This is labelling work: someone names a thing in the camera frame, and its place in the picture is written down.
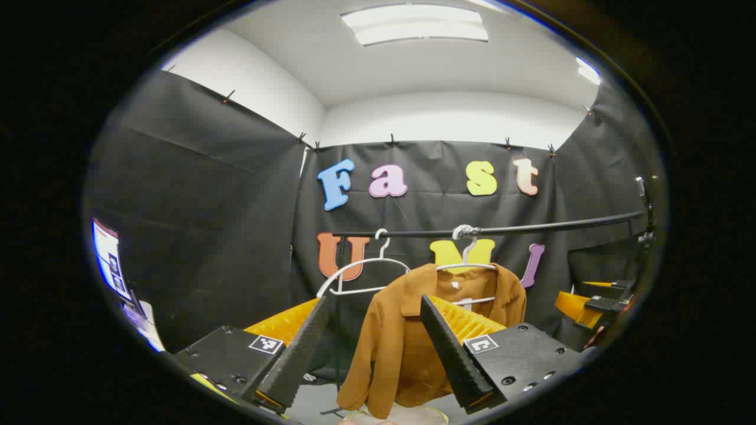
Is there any pale mesh laundry hamper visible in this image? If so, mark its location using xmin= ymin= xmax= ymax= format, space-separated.
xmin=343 ymin=406 xmax=449 ymax=425

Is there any black clothes rack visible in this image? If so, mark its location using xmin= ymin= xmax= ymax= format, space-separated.
xmin=331 ymin=176 xmax=656 ymax=414

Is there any white plastic clothes hanger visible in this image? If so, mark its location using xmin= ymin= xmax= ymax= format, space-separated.
xmin=316 ymin=228 xmax=411 ymax=299
xmin=436 ymin=224 xmax=498 ymax=308

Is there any black backdrop cloth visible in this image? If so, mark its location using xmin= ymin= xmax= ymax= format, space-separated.
xmin=86 ymin=70 xmax=665 ymax=378

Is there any computer monitor screen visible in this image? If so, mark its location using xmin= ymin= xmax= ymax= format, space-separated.
xmin=92 ymin=218 xmax=133 ymax=302

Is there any brown jacket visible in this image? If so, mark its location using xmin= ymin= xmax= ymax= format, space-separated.
xmin=337 ymin=263 xmax=527 ymax=420

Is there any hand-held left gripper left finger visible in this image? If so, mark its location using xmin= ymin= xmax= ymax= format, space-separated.
xmin=174 ymin=296 xmax=330 ymax=423

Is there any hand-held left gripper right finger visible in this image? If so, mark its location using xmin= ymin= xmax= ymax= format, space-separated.
xmin=419 ymin=294 xmax=584 ymax=415

